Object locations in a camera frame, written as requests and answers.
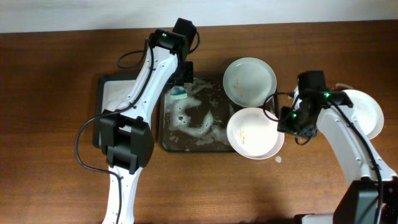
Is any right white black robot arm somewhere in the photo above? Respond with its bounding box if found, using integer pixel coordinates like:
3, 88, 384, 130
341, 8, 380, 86
277, 70, 397, 224

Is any pale green plate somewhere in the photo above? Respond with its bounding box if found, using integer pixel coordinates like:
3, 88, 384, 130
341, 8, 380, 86
344, 90, 384, 139

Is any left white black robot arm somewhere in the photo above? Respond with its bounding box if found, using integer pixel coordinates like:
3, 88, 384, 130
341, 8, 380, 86
93, 18, 200, 223

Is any left soapy black tray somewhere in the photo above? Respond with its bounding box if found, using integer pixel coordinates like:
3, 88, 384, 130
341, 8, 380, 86
93, 73, 154, 153

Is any middle dark wet tray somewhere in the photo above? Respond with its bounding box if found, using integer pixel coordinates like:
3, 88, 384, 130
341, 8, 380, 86
159, 73, 243, 153

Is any green yellow sponge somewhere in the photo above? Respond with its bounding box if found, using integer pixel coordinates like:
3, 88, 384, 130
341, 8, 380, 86
170, 86, 187, 100

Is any grey green rear plate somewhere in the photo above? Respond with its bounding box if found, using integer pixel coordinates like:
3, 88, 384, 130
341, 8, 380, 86
223, 57, 277, 108

